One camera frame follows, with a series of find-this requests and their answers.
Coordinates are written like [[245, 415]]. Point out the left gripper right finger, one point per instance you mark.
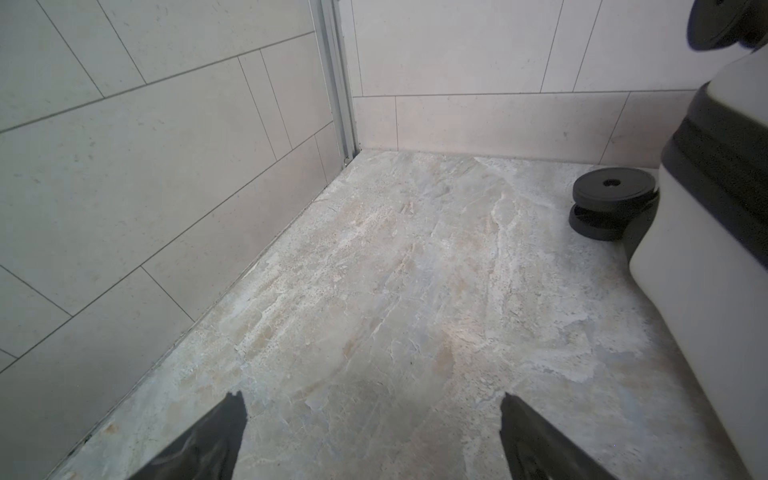
[[536, 449]]

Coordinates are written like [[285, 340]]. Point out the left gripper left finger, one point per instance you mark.
[[207, 450]]

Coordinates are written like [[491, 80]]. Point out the white suitcase with black lining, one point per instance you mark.
[[684, 189]]

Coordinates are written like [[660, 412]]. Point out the left corner metal profile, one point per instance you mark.
[[327, 24]]

